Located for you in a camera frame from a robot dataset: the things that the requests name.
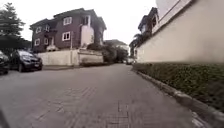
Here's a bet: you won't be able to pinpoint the distant building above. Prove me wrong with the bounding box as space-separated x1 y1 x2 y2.
103 39 130 53

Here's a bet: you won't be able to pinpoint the grey kerb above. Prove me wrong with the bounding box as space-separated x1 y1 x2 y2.
132 68 224 128

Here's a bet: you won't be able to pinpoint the grey brick paved road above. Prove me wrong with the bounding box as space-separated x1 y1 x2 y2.
0 63 214 128

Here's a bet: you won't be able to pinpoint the palm tree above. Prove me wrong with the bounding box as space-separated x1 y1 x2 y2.
128 31 152 58

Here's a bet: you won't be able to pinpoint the dark green trees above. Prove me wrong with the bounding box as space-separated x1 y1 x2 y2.
0 2 33 58

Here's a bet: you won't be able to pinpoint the vehicle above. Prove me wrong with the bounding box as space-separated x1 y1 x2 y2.
125 57 136 66

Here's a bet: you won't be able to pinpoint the low green hedge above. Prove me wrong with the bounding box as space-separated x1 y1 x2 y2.
132 62 224 114

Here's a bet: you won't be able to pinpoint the dark building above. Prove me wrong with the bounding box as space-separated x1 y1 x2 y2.
137 6 160 37

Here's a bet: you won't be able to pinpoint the green trees and bushes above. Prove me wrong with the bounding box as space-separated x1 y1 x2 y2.
87 42 130 64

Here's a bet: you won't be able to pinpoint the black car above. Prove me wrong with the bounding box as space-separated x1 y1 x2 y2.
9 49 44 73

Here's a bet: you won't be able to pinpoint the dark car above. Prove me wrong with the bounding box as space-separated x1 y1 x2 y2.
0 50 10 76

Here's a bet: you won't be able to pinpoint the cream boundary wall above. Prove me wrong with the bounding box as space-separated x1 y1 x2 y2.
134 0 224 65

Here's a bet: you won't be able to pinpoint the brown multi-storey building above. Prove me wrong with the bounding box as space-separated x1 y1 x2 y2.
29 7 108 54

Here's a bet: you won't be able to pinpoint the white boundary wall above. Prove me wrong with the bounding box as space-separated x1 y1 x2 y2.
36 48 105 67

